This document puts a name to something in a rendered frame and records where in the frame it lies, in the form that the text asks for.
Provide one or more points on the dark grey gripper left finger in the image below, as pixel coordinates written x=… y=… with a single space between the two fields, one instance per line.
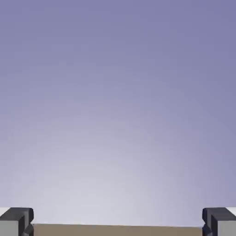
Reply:
x=15 y=219

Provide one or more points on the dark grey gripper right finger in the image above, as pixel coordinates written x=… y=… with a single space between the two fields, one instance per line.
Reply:
x=220 y=219

